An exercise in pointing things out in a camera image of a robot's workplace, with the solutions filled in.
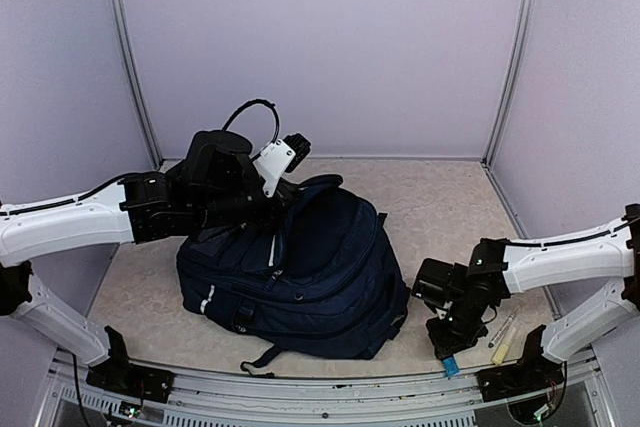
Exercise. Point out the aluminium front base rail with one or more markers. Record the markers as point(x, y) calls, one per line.
point(205, 398)

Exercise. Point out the aluminium frame post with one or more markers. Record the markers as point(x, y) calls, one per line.
point(140, 109)
point(517, 53)

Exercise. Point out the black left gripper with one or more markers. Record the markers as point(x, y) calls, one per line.
point(287, 193)

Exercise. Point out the right aluminium frame post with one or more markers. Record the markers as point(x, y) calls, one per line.
point(517, 53)

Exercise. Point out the left aluminium frame post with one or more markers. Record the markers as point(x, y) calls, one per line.
point(140, 109)

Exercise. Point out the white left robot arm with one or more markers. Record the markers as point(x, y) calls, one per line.
point(220, 183)

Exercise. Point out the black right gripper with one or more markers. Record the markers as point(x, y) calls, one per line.
point(447, 345)

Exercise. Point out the navy blue student backpack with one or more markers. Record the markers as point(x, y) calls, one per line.
point(326, 283)

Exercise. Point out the white green-tip pen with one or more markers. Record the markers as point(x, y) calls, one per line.
point(503, 330)

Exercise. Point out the black blue highlighter marker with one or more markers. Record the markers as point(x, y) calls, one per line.
point(450, 366)

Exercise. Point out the yellow highlighter marker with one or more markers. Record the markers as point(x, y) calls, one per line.
point(503, 348)

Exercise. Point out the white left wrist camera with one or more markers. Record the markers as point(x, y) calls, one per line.
point(279, 157)

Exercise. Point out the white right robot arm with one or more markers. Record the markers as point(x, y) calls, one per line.
point(460, 294)

